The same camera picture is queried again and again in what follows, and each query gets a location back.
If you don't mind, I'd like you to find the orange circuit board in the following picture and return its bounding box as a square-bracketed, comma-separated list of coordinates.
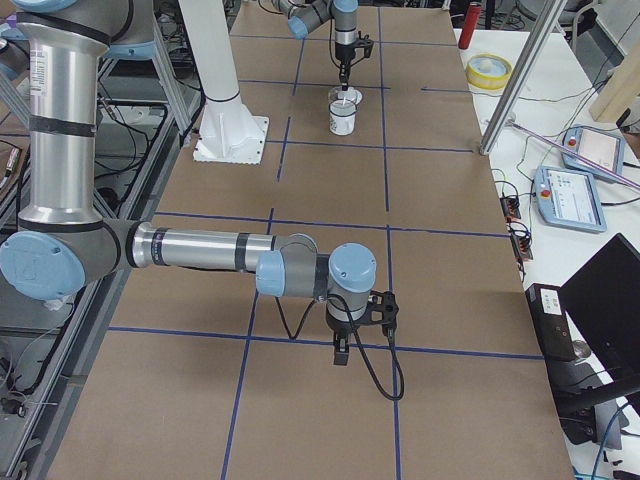
[510, 231, 533, 262]
[500, 195, 521, 221]

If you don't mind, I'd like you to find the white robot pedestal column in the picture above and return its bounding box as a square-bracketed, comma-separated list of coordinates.
[179, 0, 269, 165]

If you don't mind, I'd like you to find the orange circuit board lower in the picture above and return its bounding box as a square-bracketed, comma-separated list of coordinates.
[510, 231, 533, 262]

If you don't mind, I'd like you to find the white enamel cup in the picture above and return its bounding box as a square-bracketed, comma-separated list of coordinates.
[329, 112, 357, 136]

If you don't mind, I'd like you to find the black desktop box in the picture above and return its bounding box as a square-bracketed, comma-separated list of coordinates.
[525, 283, 580, 362]

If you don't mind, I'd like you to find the red cylinder bottle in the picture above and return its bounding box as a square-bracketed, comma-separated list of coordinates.
[458, 1, 482, 50]

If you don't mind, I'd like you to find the wooden beam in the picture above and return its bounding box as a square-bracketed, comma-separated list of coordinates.
[589, 43, 640, 123]

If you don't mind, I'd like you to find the pink grabber stick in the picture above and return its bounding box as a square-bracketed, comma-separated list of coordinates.
[505, 119, 640, 191]

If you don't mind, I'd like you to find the white cup lid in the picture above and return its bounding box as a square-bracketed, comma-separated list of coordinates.
[337, 86, 363, 105]

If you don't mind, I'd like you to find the orange circuit board upper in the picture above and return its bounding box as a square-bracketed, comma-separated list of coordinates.
[500, 195, 521, 221]

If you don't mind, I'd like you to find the aluminium frame post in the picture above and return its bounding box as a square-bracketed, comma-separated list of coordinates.
[479, 0, 566, 155]

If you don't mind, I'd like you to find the blue teach pendant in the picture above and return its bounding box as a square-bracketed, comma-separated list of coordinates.
[534, 166, 607, 233]
[562, 125, 624, 182]

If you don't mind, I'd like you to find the far blue teach pendant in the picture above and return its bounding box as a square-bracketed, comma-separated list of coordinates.
[562, 125, 624, 182]

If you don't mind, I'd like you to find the yellow tape roll with dish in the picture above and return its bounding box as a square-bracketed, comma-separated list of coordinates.
[466, 53, 513, 91]

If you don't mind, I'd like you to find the near blue teach pendant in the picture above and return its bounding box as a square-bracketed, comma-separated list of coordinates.
[534, 166, 607, 233]

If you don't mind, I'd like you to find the black computer monitor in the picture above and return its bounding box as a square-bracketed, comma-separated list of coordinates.
[560, 233, 639, 373]

